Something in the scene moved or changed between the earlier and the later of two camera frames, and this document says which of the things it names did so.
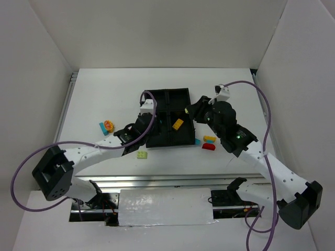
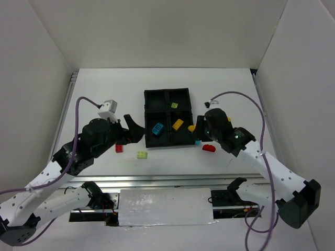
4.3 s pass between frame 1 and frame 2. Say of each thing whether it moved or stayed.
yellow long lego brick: stayed
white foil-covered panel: stayed
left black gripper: moved
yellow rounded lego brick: moved
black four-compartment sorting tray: stayed
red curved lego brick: stayed
